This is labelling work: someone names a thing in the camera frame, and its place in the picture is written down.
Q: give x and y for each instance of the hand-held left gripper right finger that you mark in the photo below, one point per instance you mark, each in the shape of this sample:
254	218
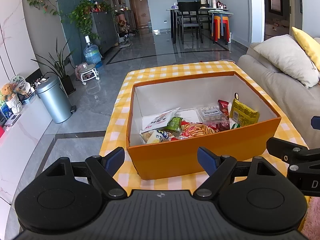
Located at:
207	161

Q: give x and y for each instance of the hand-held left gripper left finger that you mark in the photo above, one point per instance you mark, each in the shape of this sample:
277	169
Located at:
115	161

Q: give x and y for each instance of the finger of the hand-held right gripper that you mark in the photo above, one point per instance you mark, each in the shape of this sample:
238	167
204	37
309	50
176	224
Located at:
277	148
316	122

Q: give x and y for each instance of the red fries snack packet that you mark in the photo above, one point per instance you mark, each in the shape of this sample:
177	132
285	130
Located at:
197	130

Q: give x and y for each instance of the orange cardboard box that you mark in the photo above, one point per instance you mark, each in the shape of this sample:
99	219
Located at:
175	155

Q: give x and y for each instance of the clear pack of white candies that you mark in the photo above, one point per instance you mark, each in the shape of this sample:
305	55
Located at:
210	113

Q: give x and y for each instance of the yellow packet with hang hole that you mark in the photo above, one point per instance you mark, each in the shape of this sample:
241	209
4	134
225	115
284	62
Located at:
243	113

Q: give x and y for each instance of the green snack bag brown balls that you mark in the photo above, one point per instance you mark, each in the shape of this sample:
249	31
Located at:
175	125

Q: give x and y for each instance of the dark red biscuit stick packet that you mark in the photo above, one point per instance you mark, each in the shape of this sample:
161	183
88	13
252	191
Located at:
223	112

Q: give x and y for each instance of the white packet red print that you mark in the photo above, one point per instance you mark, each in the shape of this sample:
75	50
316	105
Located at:
160	120

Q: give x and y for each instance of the pink fluffy cloth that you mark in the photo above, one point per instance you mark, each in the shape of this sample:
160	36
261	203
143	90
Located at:
312	220

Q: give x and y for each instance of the beige sofa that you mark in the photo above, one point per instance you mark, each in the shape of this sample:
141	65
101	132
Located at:
282	100

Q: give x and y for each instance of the yellow checked tablecloth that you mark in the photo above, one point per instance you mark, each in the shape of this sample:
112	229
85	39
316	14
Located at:
120	115

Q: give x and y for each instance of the beige pillow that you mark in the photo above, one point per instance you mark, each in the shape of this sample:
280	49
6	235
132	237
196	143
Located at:
285	57

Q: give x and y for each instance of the yellow pillow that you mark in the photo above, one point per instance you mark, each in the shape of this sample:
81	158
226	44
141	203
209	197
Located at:
308	45

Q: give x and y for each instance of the silver trash can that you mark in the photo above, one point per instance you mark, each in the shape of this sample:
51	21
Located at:
55	100

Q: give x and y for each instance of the white low cabinet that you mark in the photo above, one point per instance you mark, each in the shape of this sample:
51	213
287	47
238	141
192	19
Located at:
25	150

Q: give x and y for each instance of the white rolling stool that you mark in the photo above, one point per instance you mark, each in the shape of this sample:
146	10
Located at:
88	73

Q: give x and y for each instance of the long-leaf potted plant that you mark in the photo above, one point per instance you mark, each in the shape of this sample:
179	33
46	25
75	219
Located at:
61	67

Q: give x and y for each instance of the blue water jug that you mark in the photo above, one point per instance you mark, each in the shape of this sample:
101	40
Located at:
92	53

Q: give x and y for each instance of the white tablet device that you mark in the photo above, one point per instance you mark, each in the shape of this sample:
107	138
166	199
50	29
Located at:
12	120

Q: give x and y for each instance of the white basket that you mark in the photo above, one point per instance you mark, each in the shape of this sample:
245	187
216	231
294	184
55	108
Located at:
13	105

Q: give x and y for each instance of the pink box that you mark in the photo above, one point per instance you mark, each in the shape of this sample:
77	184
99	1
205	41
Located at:
2	132

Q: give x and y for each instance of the round printed fan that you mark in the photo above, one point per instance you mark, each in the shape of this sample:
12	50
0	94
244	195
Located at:
18	83

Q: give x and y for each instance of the teddy bear plush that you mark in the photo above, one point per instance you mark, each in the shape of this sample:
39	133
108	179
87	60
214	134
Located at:
6	91

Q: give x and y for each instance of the grey cabinet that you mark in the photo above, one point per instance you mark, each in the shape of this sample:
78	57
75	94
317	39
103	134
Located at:
106	30

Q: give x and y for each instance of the stacked orange stools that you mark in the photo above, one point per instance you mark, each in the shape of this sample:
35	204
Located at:
221	27

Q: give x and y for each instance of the bushy green pothos plant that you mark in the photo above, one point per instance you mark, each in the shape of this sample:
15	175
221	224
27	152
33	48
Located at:
83	17

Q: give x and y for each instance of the dining table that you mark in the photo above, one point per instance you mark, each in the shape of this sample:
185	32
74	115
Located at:
172	10

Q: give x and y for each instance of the brown door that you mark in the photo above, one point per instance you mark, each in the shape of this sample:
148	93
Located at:
139	7

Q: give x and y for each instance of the black dining chair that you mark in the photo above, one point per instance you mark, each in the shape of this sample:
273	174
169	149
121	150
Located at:
190	6

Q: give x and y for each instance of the white bottle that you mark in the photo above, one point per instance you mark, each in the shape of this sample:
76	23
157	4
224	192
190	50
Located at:
214	3

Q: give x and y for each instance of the tissue box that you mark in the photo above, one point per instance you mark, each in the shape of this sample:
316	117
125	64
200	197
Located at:
174	6

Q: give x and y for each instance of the trailing vine plant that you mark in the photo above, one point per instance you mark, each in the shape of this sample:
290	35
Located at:
41	2

